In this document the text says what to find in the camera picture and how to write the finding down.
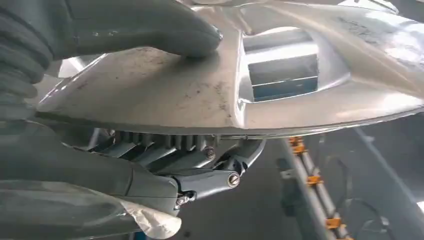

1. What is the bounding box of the black floor cable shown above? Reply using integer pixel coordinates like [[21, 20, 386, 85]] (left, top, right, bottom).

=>
[[326, 153, 395, 240]]

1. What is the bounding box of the metal rail with orange clips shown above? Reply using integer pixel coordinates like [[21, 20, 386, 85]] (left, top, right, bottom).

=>
[[277, 135, 356, 240]]

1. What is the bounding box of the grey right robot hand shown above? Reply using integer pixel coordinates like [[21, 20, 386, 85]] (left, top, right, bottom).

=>
[[0, 0, 267, 240]]

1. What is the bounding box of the ribbed grey right arm sleeve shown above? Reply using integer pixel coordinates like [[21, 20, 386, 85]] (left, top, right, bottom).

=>
[[0, 4, 56, 122]]

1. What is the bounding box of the clear plastic film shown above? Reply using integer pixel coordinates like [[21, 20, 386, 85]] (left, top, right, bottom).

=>
[[0, 180, 183, 240]]

